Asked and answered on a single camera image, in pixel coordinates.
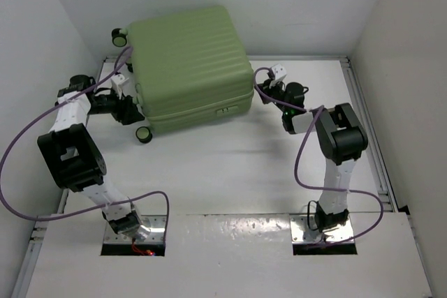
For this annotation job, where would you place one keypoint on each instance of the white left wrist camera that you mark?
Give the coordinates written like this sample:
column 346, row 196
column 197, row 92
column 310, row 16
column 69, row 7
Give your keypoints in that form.
column 118, row 82

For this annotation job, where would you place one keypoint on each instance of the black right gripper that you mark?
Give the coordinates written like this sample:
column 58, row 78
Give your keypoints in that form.
column 266, row 88

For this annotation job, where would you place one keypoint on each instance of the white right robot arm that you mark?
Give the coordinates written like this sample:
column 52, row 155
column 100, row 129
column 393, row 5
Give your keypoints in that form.
column 342, row 140

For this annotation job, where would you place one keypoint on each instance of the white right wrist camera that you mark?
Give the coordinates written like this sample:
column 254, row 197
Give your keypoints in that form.
column 276, row 74

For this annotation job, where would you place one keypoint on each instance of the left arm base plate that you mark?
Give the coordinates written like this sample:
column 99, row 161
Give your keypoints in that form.
column 152, row 233

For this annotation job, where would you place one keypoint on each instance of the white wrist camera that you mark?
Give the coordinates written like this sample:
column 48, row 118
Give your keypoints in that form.
column 118, row 82
column 276, row 74

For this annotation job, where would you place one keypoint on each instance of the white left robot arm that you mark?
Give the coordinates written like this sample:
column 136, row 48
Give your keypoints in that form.
column 74, row 160

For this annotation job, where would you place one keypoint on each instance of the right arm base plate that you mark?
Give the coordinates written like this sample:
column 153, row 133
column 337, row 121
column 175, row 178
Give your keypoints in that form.
column 302, row 234

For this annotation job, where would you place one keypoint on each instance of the green hardshell suitcase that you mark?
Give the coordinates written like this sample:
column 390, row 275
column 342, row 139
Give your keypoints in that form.
column 190, row 68

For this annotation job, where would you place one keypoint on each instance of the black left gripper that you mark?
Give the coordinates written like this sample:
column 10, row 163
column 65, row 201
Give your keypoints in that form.
column 123, row 111

